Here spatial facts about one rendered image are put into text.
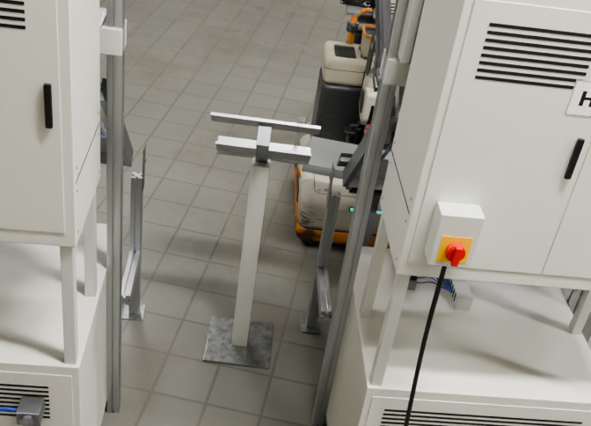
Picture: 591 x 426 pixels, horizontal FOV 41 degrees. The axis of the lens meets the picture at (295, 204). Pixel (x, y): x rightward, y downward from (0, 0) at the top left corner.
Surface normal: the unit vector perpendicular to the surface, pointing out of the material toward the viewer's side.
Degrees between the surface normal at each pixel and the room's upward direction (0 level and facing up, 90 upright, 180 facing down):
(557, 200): 90
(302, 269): 0
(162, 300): 0
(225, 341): 0
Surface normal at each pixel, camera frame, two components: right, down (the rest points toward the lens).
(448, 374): 0.13, -0.83
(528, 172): 0.04, 0.55
